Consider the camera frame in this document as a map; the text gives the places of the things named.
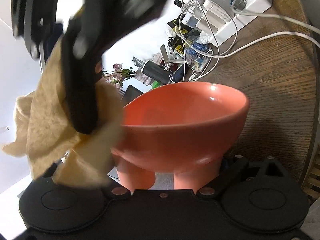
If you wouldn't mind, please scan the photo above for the black cylindrical speaker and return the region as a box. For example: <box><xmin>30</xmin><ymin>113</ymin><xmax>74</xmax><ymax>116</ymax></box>
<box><xmin>142</xmin><ymin>60</ymin><xmax>170</xmax><ymax>85</ymax></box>

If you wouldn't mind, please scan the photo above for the white cable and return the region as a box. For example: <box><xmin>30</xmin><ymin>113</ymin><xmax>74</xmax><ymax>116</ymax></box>
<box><xmin>189</xmin><ymin>31</ymin><xmax>320</xmax><ymax>81</ymax></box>

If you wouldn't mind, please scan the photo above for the pink flower bouquet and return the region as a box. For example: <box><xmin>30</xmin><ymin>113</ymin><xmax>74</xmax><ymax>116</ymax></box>
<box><xmin>102</xmin><ymin>63</ymin><xmax>136</xmax><ymax>88</ymax></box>

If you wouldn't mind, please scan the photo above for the beige cleaning cloth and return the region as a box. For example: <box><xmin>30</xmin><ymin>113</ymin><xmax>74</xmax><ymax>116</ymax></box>
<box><xmin>2</xmin><ymin>41</ymin><xmax>123</xmax><ymax>189</ymax></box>

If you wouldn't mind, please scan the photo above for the white charger adapter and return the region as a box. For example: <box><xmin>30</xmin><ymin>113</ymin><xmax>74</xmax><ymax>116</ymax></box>
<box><xmin>203</xmin><ymin>0</ymin><xmax>234</xmax><ymax>22</ymax></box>

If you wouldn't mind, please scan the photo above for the orange footed ceramic bowl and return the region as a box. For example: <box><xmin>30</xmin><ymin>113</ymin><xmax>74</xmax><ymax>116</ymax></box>
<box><xmin>112</xmin><ymin>82</ymin><xmax>249</xmax><ymax>191</ymax></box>

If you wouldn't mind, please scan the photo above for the white power strip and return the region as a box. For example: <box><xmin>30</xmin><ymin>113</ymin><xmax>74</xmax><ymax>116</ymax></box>
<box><xmin>196</xmin><ymin>0</ymin><xmax>272</xmax><ymax>46</ymax></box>

